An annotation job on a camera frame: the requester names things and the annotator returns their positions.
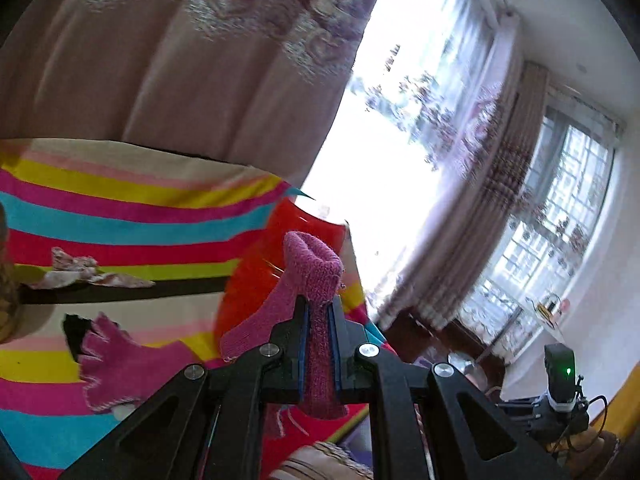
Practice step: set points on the barred window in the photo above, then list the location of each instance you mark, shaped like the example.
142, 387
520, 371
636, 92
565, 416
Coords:
565, 195

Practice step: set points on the round metal object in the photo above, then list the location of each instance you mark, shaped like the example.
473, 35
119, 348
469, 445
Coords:
462, 362

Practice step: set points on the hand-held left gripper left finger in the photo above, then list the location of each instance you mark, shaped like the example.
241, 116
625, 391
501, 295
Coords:
301, 355

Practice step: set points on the black cloth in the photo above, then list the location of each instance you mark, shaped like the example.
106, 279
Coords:
75, 335

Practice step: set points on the beige striped cushion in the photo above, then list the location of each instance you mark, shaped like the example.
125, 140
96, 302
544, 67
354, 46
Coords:
320, 462

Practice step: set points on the gold patterned object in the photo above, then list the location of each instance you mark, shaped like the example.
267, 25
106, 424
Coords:
7, 285

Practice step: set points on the magenta knitted sock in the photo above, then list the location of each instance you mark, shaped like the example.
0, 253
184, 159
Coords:
312, 270

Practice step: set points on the sheer patterned curtain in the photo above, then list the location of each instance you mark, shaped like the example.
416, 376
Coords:
480, 185

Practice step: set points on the pink patterned curtain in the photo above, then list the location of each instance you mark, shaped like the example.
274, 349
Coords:
175, 60

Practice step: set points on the magenta knitted glove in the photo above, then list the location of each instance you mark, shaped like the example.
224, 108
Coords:
125, 360

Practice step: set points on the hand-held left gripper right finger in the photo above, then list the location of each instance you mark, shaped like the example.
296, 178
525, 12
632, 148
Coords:
334, 355

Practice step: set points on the dark wooden cabinet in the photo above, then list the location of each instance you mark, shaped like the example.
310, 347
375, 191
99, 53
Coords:
430, 335

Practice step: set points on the floral patterned cloth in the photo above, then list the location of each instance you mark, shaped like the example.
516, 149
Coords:
80, 270

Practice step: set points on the striped colourful blanket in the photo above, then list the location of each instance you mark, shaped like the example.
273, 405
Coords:
125, 210

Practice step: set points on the red plastic container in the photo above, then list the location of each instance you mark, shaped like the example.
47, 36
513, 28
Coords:
255, 270

